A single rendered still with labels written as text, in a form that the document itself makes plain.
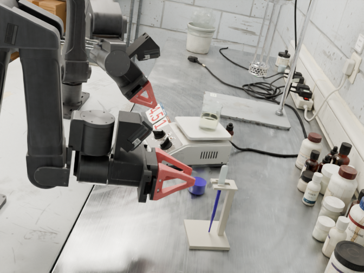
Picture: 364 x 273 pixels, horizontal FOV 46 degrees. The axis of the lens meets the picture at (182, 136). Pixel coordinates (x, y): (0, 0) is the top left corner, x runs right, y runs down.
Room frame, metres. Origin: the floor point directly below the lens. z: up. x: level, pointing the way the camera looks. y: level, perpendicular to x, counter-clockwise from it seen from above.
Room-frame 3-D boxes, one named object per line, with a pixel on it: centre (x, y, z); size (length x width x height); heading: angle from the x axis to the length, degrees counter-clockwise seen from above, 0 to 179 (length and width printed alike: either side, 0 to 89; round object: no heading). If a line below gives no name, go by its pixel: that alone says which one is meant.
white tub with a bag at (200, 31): (2.11, 0.01, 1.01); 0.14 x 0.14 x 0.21
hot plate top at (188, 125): (1.02, -0.05, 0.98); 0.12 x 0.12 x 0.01; 25
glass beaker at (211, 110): (1.01, -0.06, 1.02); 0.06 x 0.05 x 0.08; 154
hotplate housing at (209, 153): (1.01, -0.02, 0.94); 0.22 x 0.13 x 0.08; 115
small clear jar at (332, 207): (0.83, -0.36, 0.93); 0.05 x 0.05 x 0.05
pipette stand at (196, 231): (0.69, -0.08, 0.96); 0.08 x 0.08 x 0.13; 13
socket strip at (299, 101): (1.74, -0.43, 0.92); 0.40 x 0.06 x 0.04; 0
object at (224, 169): (0.69, -0.09, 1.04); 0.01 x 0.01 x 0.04; 13
